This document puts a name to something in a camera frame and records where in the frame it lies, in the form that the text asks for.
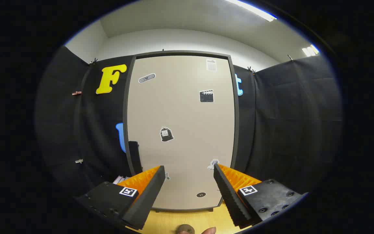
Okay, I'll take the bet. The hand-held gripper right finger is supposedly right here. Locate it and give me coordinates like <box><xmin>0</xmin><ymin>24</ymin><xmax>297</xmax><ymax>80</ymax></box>
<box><xmin>213</xmin><ymin>163</ymin><xmax>307</xmax><ymax>228</ymax></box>

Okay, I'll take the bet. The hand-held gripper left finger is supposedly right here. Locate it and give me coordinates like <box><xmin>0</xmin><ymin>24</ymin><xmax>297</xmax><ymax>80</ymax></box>
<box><xmin>77</xmin><ymin>165</ymin><xmax>166</xmax><ymax>230</ymax></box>

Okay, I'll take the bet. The black door handle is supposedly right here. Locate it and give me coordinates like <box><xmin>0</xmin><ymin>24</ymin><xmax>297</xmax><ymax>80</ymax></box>
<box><xmin>129</xmin><ymin>141</ymin><xmax>143</xmax><ymax>174</ymax></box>

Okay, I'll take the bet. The dark grey shoe cabinet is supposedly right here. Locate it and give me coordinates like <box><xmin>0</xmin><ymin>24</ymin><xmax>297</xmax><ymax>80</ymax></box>
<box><xmin>123</xmin><ymin>50</ymin><xmax>240</xmax><ymax>212</ymax></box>

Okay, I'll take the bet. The beige shoe cabinet door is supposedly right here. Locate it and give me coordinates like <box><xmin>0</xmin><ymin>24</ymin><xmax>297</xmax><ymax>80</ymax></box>
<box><xmin>127</xmin><ymin>55</ymin><xmax>236</xmax><ymax>210</ymax></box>

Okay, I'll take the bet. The black backdrop cloth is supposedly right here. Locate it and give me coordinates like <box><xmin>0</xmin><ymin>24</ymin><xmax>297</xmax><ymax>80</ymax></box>
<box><xmin>34</xmin><ymin>45</ymin><xmax>343</xmax><ymax>208</ymax></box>

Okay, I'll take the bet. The small ceiling light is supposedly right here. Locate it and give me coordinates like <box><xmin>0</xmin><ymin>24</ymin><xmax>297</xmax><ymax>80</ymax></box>
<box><xmin>302</xmin><ymin>45</ymin><xmax>319</xmax><ymax>57</ymax></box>

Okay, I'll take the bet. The long ceiling light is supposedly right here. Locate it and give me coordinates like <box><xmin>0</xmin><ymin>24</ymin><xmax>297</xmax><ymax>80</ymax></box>
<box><xmin>226</xmin><ymin>0</ymin><xmax>277</xmax><ymax>22</ymax></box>

